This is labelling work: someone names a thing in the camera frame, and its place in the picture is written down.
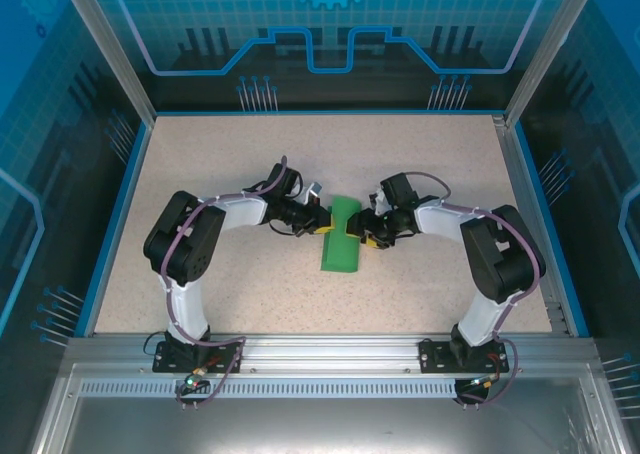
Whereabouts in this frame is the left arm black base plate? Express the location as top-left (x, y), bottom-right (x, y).
top-left (151, 338), bottom-right (245, 375)

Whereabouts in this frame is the blue table edge trim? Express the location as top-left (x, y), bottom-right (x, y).
top-left (513, 123), bottom-right (591, 338)
top-left (74, 121), bottom-right (154, 338)

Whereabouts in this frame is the slotted cable duct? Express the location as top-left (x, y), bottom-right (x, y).
top-left (78, 378), bottom-right (464, 399)

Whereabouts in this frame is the aluminium mounting rail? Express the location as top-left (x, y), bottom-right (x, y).
top-left (64, 332), bottom-right (601, 375)

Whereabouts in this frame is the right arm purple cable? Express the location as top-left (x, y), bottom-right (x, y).
top-left (403, 171), bottom-right (547, 409)

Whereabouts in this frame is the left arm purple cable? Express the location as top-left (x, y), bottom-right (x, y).
top-left (160, 154), bottom-right (291, 411)

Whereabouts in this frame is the aluminium side rail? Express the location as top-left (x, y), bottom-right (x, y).
top-left (492, 114), bottom-right (571, 336)

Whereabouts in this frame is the aluminium tray frame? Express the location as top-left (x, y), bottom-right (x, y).
top-left (27, 362), bottom-right (631, 454)

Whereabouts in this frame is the cable plug with green light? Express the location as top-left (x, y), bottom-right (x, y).
top-left (182, 366), bottom-right (209, 393)
top-left (467, 371), bottom-right (502, 389)

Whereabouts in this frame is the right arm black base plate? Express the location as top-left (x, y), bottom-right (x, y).
top-left (417, 337), bottom-right (511, 375)

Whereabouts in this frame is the green square paper sheet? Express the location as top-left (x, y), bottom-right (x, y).
top-left (318, 192), bottom-right (362, 275)

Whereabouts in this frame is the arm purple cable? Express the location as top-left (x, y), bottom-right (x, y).
top-left (403, 171), bottom-right (547, 409)
top-left (160, 154), bottom-right (291, 411)

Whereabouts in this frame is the aluminium frame post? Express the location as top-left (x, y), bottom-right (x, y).
top-left (55, 0), bottom-right (157, 125)
top-left (503, 0), bottom-right (604, 128)

